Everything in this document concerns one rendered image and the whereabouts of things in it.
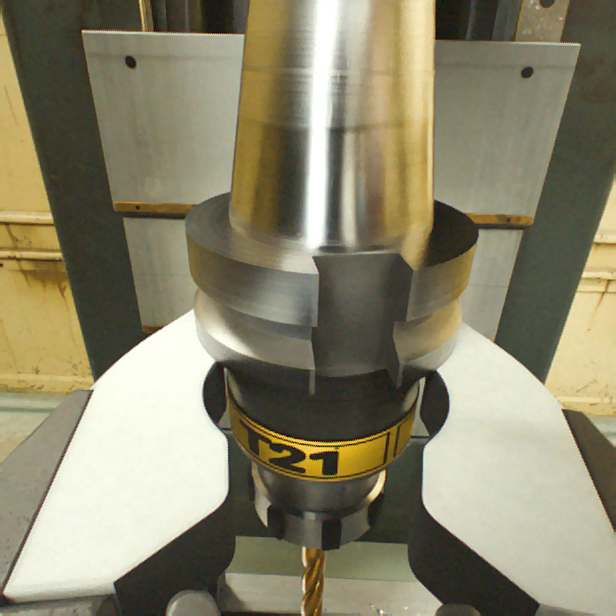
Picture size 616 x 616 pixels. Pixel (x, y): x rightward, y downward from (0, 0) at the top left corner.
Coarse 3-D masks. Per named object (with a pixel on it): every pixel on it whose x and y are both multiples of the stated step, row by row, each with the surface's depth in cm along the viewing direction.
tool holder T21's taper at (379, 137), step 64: (256, 0) 8; (320, 0) 7; (384, 0) 7; (256, 64) 8; (320, 64) 7; (384, 64) 7; (256, 128) 8; (320, 128) 8; (384, 128) 8; (256, 192) 8; (320, 192) 8; (384, 192) 8
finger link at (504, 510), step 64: (448, 384) 9; (512, 384) 9; (448, 448) 8; (512, 448) 8; (576, 448) 8; (448, 512) 7; (512, 512) 7; (576, 512) 7; (448, 576) 7; (512, 576) 6; (576, 576) 6
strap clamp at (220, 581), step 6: (222, 576) 47; (216, 582) 44; (222, 582) 47; (204, 588) 39; (210, 588) 45; (216, 588) 44; (222, 588) 48; (216, 594) 45; (222, 594) 48; (216, 600) 45; (222, 600) 48
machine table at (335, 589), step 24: (240, 576) 50; (264, 576) 50; (288, 576) 50; (240, 600) 48; (264, 600) 48; (288, 600) 48; (336, 600) 48; (360, 600) 48; (384, 600) 48; (408, 600) 48; (432, 600) 49
